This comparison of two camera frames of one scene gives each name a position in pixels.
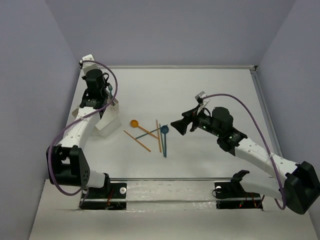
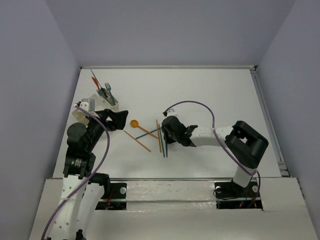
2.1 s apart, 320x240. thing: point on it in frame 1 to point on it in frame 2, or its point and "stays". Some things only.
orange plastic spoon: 135,123 stays
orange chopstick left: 142,144 stays
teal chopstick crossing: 146,134 stays
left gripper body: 105,104 to 106,119
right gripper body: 202,121 to 170,137
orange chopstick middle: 158,136 stays
